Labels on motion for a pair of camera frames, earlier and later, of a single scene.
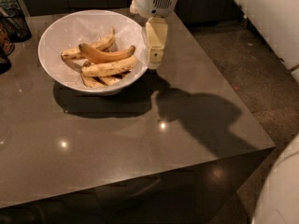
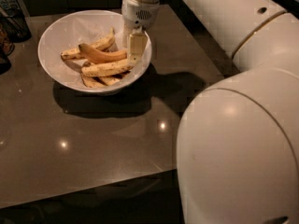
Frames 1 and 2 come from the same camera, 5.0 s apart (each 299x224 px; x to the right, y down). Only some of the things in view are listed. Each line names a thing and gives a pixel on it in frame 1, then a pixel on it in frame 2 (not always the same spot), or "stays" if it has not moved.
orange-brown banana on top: x=92 y=55 stays
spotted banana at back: x=102 y=45 stays
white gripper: x=153 y=2 -> x=138 y=13
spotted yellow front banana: x=105 y=68 stays
